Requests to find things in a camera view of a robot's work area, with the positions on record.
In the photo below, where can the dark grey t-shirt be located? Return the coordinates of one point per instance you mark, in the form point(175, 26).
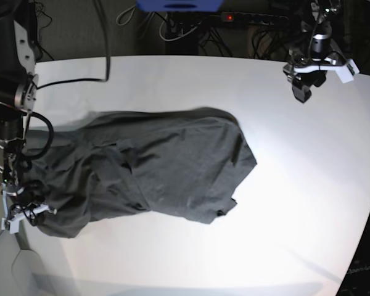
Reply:
point(186, 164)

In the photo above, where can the black power strip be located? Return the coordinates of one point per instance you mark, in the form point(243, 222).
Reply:
point(246, 18)

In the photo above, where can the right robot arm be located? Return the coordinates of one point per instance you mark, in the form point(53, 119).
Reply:
point(18, 86)

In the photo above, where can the grey chair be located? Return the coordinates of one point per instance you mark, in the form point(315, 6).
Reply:
point(21, 271)

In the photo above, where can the blue box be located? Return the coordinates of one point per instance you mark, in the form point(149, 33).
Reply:
point(179, 5)

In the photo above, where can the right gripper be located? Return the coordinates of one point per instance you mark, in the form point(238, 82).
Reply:
point(30, 198)

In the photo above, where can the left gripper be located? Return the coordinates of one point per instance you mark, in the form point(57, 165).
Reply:
point(302, 82)

